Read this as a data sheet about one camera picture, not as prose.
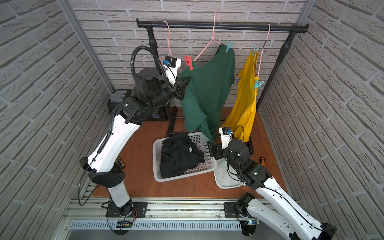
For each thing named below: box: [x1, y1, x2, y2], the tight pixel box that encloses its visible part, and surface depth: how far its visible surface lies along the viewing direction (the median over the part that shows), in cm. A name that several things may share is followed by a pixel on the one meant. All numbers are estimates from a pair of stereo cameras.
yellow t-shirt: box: [222, 51, 258, 142], surface depth 69 cm
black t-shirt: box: [160, 132, 205, 178], surface depth 83 cm
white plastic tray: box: [213, 158, 244, 189], surface depth 85 cm
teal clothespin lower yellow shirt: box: [254, 79, 265, 90], surface depth 58 cm
